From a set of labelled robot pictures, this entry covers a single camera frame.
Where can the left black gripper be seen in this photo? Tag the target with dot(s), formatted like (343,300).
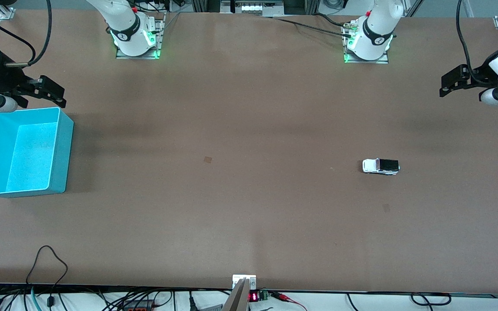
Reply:
(480,77)

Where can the white jeep toy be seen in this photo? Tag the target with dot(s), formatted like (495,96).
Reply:
(376,166)

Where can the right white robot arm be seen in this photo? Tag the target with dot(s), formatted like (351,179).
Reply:
(126,26)

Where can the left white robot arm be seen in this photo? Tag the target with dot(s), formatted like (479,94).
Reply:
(376,30)

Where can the turquoise plastic bin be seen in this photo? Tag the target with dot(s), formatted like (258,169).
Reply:
(28,151)

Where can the white power strip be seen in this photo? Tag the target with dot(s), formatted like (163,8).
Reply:
(255,7)

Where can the orange power strip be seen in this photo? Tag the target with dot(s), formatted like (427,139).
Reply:
(138,307)

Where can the red digit display module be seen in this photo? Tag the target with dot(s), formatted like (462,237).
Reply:
(255,296)

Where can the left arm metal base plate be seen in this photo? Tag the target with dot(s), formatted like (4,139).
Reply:
(378,61)

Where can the small metal corner bracket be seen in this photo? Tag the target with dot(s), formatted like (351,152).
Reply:
(6,13)

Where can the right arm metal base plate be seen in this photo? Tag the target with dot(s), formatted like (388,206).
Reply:
(136,56)

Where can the aluminium frame rack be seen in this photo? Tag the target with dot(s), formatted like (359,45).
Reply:
(205,5)

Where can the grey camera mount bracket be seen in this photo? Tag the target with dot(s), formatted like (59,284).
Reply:
(244,285)

